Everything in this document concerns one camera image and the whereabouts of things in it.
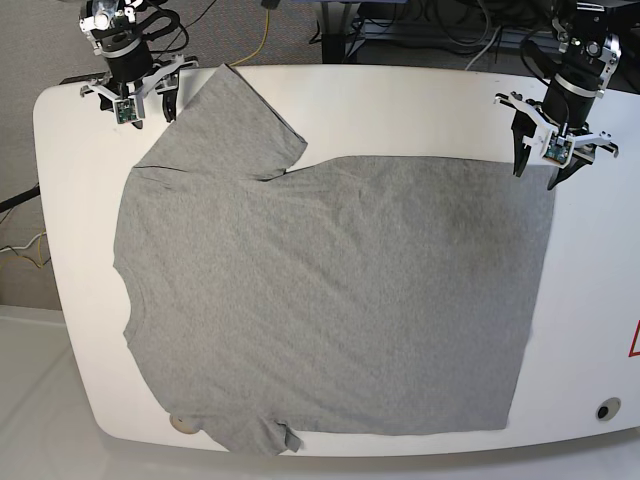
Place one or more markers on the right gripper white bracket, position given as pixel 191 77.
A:
pixel 133 73

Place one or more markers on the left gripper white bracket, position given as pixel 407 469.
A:
pixel 562 113

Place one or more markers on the grey T-shirt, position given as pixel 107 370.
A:
pixel 362 295

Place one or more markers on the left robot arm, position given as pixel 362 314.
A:
pixel 590 50

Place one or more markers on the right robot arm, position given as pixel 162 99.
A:
pixel 114 25

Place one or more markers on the black bar behind table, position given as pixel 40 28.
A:
pixel 80 79

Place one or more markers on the black table leg stand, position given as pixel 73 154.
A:
pixel 336 32

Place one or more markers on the red triangle sticker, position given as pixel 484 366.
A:
pixel 634 350

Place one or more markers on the right table grommet hole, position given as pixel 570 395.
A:
pixel 608 409

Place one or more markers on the table grommet hole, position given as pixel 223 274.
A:
pixel 608 409
pixel 183 426

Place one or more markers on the left table grommet hole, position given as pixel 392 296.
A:
pixel 183 426

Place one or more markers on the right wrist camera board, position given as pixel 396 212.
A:
pixel 125 111

